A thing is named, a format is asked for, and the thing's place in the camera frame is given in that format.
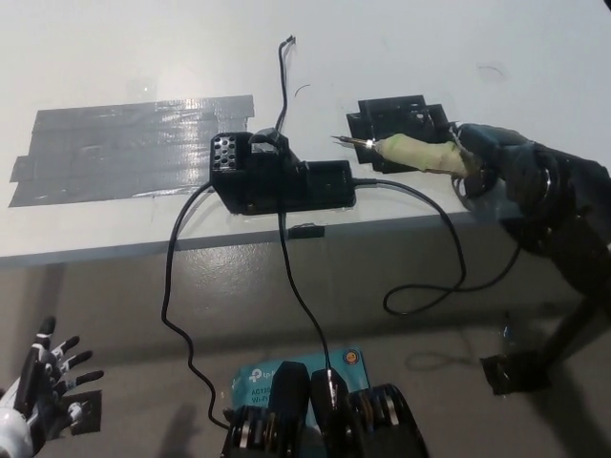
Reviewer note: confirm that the black soldering station base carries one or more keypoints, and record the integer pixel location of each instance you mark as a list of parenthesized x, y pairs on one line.
[(274, 183)]

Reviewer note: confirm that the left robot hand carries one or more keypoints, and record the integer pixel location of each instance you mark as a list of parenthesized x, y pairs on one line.
[(31, 381)]

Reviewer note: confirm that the small black tape strip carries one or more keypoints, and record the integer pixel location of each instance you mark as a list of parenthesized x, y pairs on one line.
[(306, 231)]

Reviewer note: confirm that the black floor tape under pole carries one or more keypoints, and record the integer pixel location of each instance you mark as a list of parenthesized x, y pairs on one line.
[(515, 377)]

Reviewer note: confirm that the black printed holder plate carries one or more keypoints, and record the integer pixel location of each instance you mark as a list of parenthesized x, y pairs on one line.
[(389, 114)]

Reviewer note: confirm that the teal tp-link box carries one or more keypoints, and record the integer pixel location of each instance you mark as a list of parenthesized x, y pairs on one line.
[(255, 379)]

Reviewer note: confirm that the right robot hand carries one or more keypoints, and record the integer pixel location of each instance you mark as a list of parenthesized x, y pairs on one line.
[(506, 157)]

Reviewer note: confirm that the black floor tape patch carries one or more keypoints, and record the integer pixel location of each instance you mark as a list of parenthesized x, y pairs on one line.
[(90, 405)]

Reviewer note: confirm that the tape-wrapped soldering iron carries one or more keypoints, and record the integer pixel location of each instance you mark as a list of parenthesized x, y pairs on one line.
[(415, 152)]

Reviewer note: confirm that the black stand pole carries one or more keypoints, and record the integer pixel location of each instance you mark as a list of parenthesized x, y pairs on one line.
[(570, 334)]

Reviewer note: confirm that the black robot torso blocks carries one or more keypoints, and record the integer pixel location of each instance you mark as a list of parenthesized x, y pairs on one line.
[(291, 420)]

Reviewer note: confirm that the grey duct tape patch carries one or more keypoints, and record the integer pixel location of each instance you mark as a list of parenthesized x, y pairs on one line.
[(124, 148)]

